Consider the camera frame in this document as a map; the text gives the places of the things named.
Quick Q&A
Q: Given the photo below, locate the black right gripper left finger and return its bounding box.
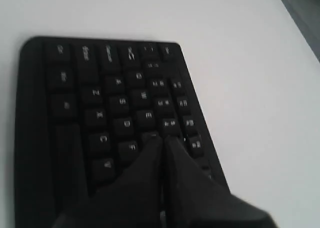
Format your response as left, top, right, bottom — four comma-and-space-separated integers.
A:
53, 137, 163, 227

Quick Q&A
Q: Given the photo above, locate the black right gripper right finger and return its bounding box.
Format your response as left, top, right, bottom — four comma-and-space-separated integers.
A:
163, 136, 275, 227

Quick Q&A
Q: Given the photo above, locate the grey backdrop cloth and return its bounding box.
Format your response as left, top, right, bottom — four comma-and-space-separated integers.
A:
281, 0, 320, 59

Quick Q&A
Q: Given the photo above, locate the black acer keyboard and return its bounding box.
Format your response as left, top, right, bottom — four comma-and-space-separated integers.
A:
13, 36, 227, 227

